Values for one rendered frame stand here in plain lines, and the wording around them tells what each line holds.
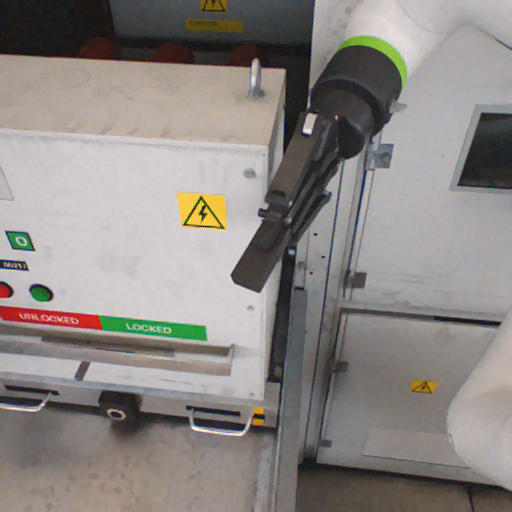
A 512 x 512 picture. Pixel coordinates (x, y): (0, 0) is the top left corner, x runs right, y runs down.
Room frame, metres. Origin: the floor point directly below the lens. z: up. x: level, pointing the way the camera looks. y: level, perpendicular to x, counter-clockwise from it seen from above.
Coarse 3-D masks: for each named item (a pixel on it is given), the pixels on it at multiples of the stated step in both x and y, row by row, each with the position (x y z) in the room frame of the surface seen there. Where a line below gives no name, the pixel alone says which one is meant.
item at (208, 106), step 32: (0, 64) 0.68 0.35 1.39; (32, 64) 0.68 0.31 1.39; (64, 64) 0.68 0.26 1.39; (96, 64) 0.68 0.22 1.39; (128, 64) 0.68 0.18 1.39; (160, 64) 0.68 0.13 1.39; (192, 64) 0.68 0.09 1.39; (0, 96) 0.57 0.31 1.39; (32, 96) 0.57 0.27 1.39; (64, 96) 0.57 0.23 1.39; (96, 96) 0.57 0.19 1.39; (128, 96) 0.57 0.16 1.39; (160, 96) 0.57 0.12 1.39; (192, 96) 0.57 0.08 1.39; (224, 96) 0.57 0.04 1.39; (0, 128) 0.48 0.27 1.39; (32, 128) 0.48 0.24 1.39; (64, 128) 0.48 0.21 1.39; (96, 128) 0.49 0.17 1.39; (128, 128) 0.49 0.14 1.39; (160, 128) 0.49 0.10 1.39; (192, 128) 0.49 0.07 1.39; (224, 128) 0.49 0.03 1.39; (256, 128) 0.49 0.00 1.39; (128, 352) 0.48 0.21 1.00
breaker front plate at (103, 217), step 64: (64, 192) 0.47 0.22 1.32; (128, 192) 0.46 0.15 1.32; (192, 192) 0.45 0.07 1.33; (256, 192) 0.44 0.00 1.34; (0, 256) 0.49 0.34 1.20; (64, 256) 0.48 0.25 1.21; (128, 256) 0.47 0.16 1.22; (192, 256) 0.45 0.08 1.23; (0, 320) 0.49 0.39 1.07; (192, 320) 0.46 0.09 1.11; (256, 320) 0.44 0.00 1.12; (128, 384) 0.47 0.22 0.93; (192, 384) 0.46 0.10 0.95; (256, 384) 0.44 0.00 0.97
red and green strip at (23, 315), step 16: (16, 320) 0.49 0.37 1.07; (32, 320) 0.49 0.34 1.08; (48, 320) 0.48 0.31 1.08; (64, 320) 0.48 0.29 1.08; (80, 320) 0.48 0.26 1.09; (96, 320) 0.47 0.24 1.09; (112, 320) 0.47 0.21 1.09; (128, 320) 0.47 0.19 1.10; (144, 320) 0.46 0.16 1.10; (176, 336) 0.46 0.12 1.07; (192, 336) 0.46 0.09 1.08
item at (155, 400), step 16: (16, 384) 0.49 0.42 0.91; (32, 384) 0.48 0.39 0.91; (48, 384) 0.48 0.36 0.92; (64, 384) 0.47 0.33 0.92; (80, 384) 0.47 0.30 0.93; (96, 384) 0.47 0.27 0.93; (112, 384) 0.47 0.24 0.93; (272, 384) 0.47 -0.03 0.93; (64, 400) 0.48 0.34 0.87; (80, 400) 0.47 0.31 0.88; (96, 400) 0.47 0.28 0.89; (144, 400) 0.46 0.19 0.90; (160, 400) 0.45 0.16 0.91; (176, 400) 0.45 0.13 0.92; (192, 400) 0.45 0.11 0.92; (208, 400) 0.44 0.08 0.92; (224, 400) 0.44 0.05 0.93; (240, 400) 0.44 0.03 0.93; (256, 400) 0.44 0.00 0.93; (272, 400) 0.44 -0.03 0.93; (208, 416) 0.44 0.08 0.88; (224, 416) 0.44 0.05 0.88; (256, 416) 0.43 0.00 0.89; (272, 416) 0.43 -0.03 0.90
